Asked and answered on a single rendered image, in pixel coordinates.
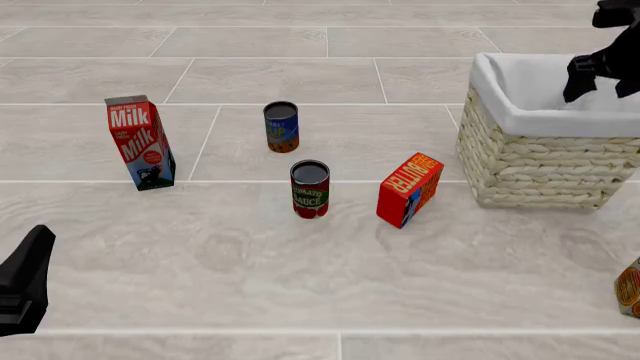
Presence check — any orange printed food box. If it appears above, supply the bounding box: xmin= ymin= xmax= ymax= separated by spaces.
xmin=613 ymin=256 xmax=640 ymax=321

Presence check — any red tomato sauce can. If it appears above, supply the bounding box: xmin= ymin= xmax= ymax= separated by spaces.
xmin=289 ymin=159 xmax=331 ymax=220

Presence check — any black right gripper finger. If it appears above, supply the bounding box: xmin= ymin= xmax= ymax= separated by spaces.
xmin=614 ymin=70 xmax=640 ymax=100
xmin=562 ymin=54 xmax=600 ymax=105

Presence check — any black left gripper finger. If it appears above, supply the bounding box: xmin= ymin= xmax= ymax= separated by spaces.
xmin=0 ymin=224 xmax=57 ymax=302

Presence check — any red milk carton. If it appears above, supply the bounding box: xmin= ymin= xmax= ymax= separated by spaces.
xmin=103 ymin=93 xmax=177 ymax=192

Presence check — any woven wicker basket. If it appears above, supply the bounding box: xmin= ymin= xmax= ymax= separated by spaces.
xmin=455 ymin=84 xmax=640 ymax=211

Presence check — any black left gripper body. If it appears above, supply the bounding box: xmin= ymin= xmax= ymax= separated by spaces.
xmin=0 ymin=287 xmax=50 ymax=337

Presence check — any white cloth basket liner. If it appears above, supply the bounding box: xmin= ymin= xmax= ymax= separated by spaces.
xmin=468 ymin=51 xmax=640 ymax=140

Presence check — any red butter box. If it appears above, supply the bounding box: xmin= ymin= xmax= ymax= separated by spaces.
xmin=375 ymin=151 xmax=445 ymax=230

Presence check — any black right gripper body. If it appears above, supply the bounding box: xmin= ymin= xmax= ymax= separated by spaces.
xmin=574 ymin=24 xmax=640 ymax=82

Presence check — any blue soup can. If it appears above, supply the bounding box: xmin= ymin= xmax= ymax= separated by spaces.
xmin=262 ymin=100 xmax=301 ymax=154

